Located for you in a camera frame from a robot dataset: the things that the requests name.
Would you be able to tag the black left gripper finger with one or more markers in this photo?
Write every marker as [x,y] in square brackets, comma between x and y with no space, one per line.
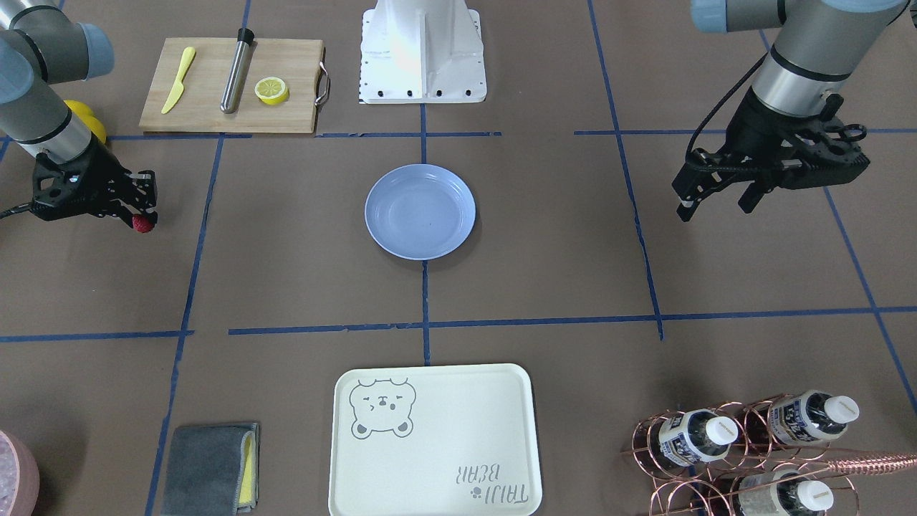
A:
[753,194]
[692,184]

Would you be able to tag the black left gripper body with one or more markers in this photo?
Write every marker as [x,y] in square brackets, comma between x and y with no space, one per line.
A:
[754,129]

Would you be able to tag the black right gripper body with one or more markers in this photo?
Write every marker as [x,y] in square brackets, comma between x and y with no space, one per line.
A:
[98,177]

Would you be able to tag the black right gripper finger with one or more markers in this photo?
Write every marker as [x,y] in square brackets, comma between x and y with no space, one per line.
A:
[146,191]
[127,216]

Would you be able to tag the red strawberry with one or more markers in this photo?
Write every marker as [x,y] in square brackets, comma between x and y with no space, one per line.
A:
[142,224]

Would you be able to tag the blue plate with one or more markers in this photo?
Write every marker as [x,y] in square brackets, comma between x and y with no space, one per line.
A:
[420,212]

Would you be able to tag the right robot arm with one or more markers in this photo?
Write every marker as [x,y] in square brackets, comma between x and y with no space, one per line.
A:
[41,47]

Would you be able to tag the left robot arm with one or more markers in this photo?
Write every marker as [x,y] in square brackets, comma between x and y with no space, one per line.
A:
[819,46]

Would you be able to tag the large yellow lemon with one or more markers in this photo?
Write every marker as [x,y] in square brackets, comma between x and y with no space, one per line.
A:
[97,128]

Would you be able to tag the small yellow lemon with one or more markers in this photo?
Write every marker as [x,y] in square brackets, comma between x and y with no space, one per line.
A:
[80,109]

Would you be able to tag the yellow plastic knife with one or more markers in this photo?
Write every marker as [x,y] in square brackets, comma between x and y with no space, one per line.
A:
[178,87]

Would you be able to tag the steel muddler black cap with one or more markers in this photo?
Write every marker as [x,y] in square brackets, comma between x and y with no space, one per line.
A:
[239,67]

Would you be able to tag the lemon half slice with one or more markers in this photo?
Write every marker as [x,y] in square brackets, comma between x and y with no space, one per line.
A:
[272,90]

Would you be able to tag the dark drink bottle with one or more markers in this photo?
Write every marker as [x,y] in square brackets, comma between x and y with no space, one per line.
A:
[782,492]
[686,440]
[813,417]

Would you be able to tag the grey yellow folded cloth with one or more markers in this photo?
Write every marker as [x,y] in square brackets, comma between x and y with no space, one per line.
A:
[213,470]

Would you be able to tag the pink bowl of ice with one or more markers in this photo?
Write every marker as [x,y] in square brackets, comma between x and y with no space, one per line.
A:
[20,479]

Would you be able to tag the dark drink bottle front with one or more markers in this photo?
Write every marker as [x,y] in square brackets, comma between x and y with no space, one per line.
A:
[782,492]

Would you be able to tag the cream bear tray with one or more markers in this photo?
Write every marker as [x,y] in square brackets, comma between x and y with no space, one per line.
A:
[435,440]

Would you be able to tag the copper wire bottle rack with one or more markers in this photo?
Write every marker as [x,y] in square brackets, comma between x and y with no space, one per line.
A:
[697,490]

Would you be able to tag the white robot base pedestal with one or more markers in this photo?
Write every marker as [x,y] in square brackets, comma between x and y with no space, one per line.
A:
[421,52]

